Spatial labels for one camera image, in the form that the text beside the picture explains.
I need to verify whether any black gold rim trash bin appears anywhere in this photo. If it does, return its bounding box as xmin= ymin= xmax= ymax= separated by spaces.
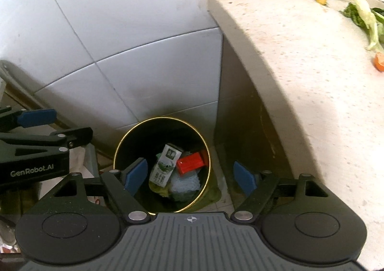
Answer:
xmin=113 ymin=117 xmax=220 ymax=214

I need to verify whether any red drink carton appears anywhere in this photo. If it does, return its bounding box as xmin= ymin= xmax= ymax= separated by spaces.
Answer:
xmin=176 ymin=149 xmax=210 ymax=176

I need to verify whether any dark green leafy vegetable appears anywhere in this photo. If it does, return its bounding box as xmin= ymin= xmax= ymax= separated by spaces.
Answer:
xmin=340 ymin=0 xmax=383 ymax=52

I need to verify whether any orange peel piece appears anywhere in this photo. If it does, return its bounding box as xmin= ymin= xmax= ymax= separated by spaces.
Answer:
xmin=374 ymin=52 xmax=384 ymax=72

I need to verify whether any green white milk carton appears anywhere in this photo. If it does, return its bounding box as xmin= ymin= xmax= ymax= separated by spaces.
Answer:
xmin=149 ymin=143 xmax=183 ymax=188

